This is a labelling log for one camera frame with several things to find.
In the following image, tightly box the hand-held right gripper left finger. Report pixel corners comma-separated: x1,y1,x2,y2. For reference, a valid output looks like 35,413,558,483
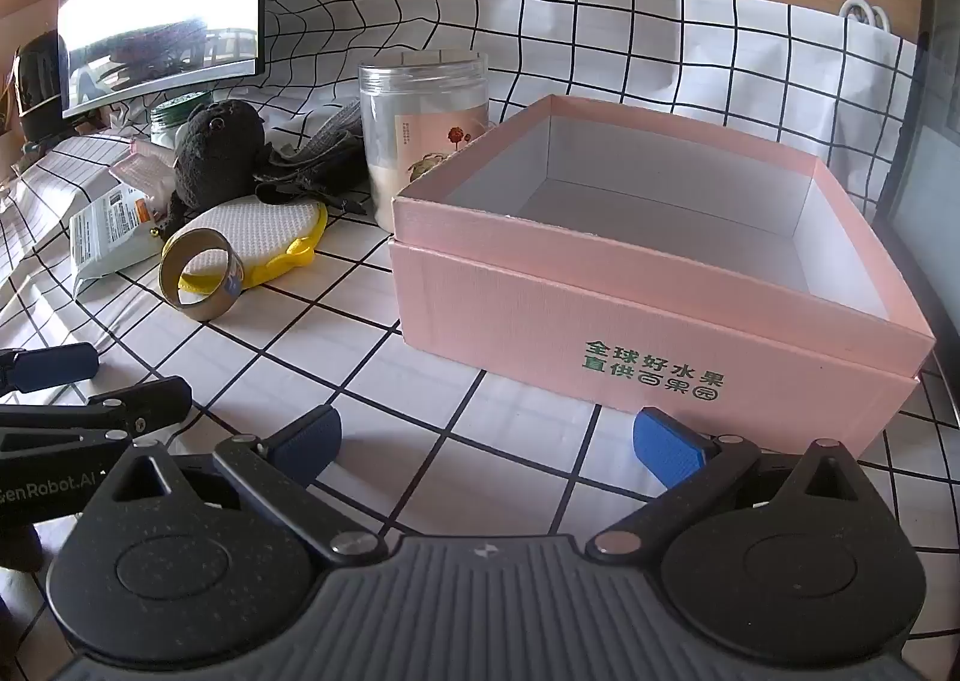
86,405,380,566

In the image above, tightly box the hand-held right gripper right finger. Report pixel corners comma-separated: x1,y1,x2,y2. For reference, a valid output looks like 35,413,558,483
585,409,878,562

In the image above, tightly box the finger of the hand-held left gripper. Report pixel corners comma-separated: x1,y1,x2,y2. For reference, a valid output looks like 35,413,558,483
0,343,101,396
0,376,194,439

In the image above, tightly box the white printed packet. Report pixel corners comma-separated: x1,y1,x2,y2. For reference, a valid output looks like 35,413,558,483
70,184,163,293

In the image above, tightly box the pink cardboard box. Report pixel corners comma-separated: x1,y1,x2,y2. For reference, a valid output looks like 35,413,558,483
389,94,940,458

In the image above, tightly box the yellow white mesh sponge pad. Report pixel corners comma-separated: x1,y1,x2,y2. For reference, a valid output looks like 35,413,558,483
182,195,329,294

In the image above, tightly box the pink soft cloth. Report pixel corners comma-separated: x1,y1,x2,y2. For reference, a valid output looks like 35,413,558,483
110,139,179,203

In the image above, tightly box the black plush toy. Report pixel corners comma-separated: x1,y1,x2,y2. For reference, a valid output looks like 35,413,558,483
163,99,269,232

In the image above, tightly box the cardboard tape roll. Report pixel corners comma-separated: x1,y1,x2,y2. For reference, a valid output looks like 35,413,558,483
159,228,245,321

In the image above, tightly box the green lid glass jar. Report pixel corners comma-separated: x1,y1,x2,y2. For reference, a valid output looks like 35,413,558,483
149,91,215,149

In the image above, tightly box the dark denim fabric bundle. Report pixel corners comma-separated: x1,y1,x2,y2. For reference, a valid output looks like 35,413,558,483
253,102,374,218

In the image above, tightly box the black round speaker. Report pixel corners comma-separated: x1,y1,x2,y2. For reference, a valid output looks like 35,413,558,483
13,31,67,143

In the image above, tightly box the clear plastic powder jar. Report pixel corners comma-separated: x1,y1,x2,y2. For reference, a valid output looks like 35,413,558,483
358,50,490,233

